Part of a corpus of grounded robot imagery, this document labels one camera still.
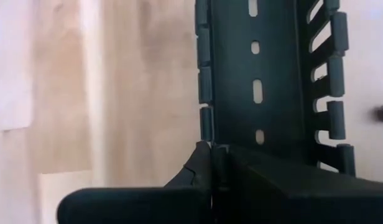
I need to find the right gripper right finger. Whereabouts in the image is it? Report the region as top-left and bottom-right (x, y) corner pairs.
(215, 144), (383, 224)

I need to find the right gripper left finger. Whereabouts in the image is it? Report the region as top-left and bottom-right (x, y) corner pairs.
(57, 141), (213, 224)

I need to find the black slotted cable duct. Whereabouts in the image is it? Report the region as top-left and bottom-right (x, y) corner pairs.
(193, 0), (357, 190)

